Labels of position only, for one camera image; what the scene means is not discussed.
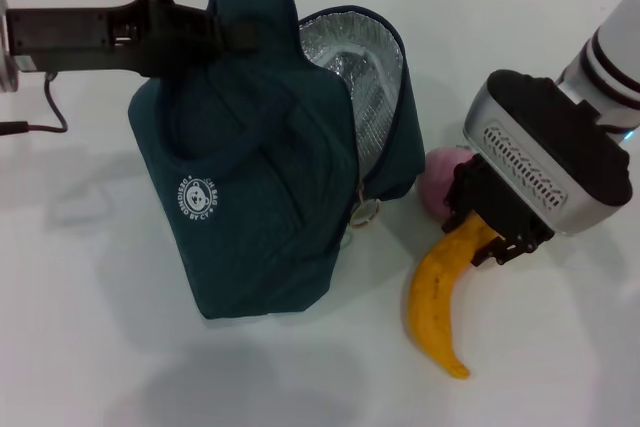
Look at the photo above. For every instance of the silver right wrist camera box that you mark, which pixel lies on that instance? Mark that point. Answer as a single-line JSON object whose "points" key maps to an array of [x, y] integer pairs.
{"points": [[540, 147]]}

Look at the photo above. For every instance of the dark teal insulated lunch bag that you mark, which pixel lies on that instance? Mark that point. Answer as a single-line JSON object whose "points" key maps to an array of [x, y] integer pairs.
{"points": [[240, 187]]}

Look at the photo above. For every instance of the pink toy peach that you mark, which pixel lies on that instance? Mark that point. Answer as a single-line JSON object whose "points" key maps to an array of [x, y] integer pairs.
{"points": [[437, 182]]}

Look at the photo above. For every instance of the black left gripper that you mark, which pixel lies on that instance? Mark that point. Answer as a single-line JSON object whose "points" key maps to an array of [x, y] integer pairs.
{"points": [[65, 37]]}

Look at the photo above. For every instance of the yellow toy banana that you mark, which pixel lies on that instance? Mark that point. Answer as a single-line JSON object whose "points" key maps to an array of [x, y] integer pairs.
{"points": [[435, 297]]}

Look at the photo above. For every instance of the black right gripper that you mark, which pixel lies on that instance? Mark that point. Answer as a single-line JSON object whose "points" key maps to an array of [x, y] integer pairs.
{"points": [[510, 207]]}

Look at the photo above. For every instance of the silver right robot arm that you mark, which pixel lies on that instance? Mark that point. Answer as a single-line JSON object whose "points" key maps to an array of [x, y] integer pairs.
{"points": [[610, 62]]}

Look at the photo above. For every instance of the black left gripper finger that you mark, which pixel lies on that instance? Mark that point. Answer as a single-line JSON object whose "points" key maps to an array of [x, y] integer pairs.
{"points": [[240, 37]]}

